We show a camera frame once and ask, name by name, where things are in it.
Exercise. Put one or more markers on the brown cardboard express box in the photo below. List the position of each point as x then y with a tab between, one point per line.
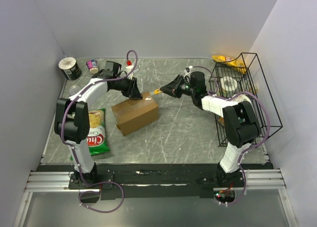
132	115

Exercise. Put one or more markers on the black cylindrical snack can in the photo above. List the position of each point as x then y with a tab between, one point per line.
70	68

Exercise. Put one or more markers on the black wire rack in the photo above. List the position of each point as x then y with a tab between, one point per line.
255	82

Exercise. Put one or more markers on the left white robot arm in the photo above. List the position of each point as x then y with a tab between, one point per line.
72	115

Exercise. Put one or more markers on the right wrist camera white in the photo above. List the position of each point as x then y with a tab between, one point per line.
188	71

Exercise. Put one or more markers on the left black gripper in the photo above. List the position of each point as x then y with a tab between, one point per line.
132	91

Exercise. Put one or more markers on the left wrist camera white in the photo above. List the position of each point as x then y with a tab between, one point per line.
130	68

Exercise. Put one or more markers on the yellow chips bag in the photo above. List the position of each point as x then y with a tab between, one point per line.
235	63

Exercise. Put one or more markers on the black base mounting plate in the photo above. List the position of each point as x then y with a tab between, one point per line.
157	180

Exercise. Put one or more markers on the green packet in rack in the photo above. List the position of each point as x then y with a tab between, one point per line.
221	121

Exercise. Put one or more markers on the tin food can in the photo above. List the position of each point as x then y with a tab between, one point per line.
73	90

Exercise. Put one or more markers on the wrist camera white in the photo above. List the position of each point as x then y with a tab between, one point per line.
188	71
130	68

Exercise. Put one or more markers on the yellow utility knife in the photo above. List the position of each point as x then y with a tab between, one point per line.
155	92

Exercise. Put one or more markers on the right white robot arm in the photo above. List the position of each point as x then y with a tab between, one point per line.
240	122

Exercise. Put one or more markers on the green Chuba chips bag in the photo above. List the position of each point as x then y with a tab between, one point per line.
96	139

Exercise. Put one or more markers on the aluminium rail frame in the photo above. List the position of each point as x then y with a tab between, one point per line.
60	181

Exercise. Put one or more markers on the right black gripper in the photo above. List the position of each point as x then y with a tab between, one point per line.
173	87

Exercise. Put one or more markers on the purple yogurt cup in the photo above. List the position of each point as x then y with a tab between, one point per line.
92	66

